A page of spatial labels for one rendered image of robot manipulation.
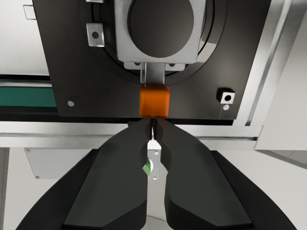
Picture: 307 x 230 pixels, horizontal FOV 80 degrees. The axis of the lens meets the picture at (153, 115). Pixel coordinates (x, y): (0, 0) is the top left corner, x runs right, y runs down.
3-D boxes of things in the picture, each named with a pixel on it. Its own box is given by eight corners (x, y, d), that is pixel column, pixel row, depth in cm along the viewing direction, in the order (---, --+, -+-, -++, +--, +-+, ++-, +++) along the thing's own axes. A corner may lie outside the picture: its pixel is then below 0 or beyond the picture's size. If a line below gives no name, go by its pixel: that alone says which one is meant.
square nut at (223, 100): (229, 101, 24) (232, 104, 23) (217, 100, 24) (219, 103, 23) (232, 89, 23) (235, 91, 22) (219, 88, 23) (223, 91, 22)
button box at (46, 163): (156, 157, 37) (158, 181, 32) (50, 156, 36) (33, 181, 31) (159, 128, 34) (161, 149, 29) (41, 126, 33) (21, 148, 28)
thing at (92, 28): (108, 44, 18) (104, 47, 17) (92, 44, 18) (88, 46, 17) (106, 22, 17) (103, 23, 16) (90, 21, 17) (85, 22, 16)
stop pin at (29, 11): (54, 19, 23) (37, 20, 19) (44, 18, 23) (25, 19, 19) (51, 6, 22) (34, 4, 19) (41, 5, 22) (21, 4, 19)
